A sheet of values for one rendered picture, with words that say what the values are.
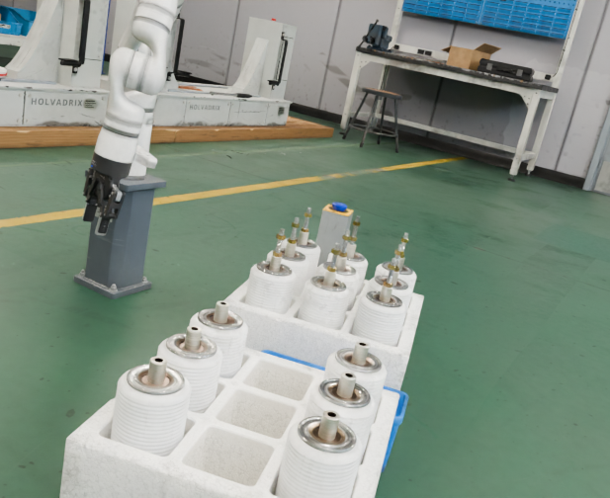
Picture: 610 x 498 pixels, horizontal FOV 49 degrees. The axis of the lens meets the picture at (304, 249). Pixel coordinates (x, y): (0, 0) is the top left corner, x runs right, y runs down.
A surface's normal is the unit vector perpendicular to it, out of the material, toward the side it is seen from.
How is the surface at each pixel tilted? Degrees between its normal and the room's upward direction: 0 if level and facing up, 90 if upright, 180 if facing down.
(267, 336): 90
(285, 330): 90
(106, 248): 90
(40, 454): 0
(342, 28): 90
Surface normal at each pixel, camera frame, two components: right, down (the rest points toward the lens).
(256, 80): 0.84, 0.31
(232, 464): -0.24, 0.24
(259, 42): -0.39, -0.19
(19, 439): 0.20, -0.94
